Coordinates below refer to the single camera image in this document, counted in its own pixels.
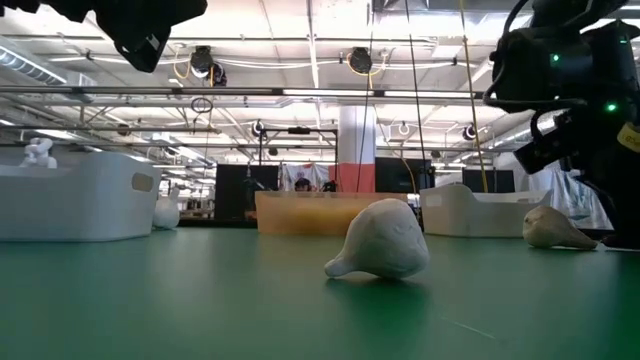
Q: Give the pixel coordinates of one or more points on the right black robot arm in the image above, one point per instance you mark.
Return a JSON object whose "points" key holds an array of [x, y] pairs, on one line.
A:
{"points": [[550, 65]]}

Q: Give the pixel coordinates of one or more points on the silver ceiling air duct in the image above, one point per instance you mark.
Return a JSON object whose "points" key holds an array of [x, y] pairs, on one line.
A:
{"points": [[25, 65]]}

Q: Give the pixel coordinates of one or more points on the white and red column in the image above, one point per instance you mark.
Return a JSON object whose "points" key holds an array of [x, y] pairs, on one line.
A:
{"points": [[357, 150]]}

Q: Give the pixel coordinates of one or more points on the black tubular stand frame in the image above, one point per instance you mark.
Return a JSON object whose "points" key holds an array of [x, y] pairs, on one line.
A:
{"points": [[299, 130]]}

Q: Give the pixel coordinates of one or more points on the white plastic basket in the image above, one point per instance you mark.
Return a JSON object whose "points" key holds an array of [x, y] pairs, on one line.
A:
{"points": [[75, 205], [465, 215]]}

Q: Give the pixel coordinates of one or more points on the white blocky figure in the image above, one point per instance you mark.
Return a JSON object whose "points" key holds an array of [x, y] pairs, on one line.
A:
{"points": [[39, 157]]}

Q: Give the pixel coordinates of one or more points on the white hanging cloth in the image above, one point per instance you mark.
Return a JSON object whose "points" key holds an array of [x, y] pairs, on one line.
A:
{"points": [[315, 172]]}

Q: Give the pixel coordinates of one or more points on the blue patterned draped cloth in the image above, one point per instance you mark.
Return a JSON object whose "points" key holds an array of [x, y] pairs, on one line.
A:
{"points": [[575, 200]]}

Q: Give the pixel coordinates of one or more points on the beige shell at right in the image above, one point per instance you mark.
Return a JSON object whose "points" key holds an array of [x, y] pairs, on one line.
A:
{"points": [[550, 227]]}

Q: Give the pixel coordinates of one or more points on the person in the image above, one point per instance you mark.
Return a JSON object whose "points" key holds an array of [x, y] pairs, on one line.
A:
{"points": [[302, 185]]}

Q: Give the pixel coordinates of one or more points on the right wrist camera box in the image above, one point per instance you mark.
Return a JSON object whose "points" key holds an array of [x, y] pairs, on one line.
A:
{"points": [[542, 145]]}

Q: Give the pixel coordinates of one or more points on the orange translucent basket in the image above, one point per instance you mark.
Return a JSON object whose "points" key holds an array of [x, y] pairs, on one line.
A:
{"points": [[300, 212]]}

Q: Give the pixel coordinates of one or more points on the black partition panel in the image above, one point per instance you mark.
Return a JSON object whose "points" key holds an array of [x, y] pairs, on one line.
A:
{"points": [[230, 190], [395, 175], [500, 180]]}

